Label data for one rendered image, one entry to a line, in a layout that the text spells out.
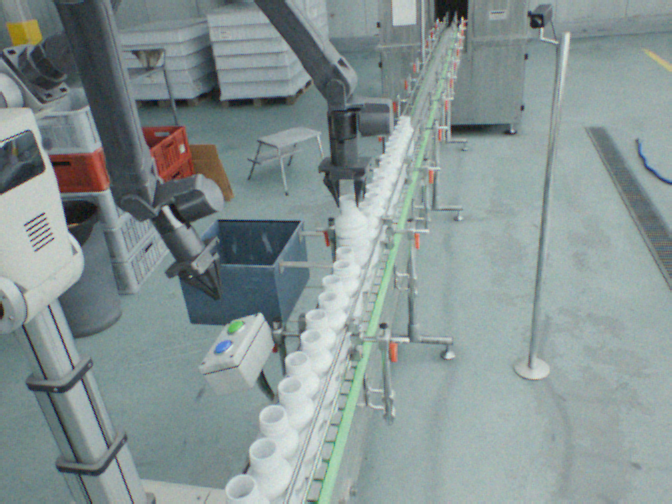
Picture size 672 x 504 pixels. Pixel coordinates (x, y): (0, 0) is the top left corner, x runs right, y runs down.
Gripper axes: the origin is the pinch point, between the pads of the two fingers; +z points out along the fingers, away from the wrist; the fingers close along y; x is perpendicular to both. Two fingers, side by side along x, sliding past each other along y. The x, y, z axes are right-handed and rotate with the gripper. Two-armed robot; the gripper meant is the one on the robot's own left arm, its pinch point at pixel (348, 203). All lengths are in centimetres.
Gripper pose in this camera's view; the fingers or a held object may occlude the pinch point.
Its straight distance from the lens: 119.0
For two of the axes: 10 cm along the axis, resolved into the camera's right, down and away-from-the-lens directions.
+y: -9.7, -0.4, 2.3
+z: 0.8, 8.8, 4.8
